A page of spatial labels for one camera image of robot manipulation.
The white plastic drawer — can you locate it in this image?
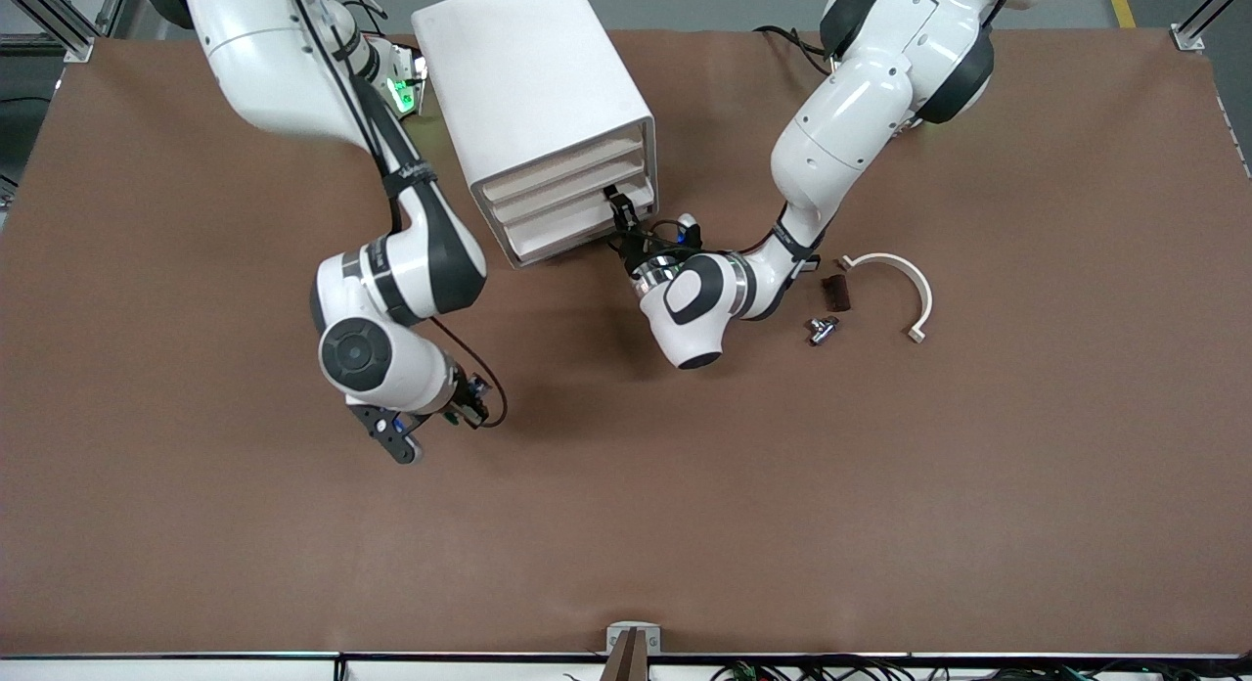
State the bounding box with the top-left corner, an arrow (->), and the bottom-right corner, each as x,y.
509,204 -> 654,268
479,131 -> 648,204
499,175 -> 652,250
489,153 -> 650,225

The white drawer cabinet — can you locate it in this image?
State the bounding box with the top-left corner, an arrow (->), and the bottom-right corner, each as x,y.
410,0 -> 660,271

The thin red cable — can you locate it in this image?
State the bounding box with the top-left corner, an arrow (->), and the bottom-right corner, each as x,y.
428,314 -> 510,431

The white curved bracket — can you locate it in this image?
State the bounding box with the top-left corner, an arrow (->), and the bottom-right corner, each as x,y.
838,252 -> 934,344

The black arm base cable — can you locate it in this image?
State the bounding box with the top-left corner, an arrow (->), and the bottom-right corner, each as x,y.
753,23 -> 832,75

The grey metal mounting bracket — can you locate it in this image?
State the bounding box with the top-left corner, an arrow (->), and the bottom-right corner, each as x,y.
605,621 -> 663,657

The black cable bundle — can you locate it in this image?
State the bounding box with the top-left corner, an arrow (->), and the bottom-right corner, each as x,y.
709,658 -> 1252,681

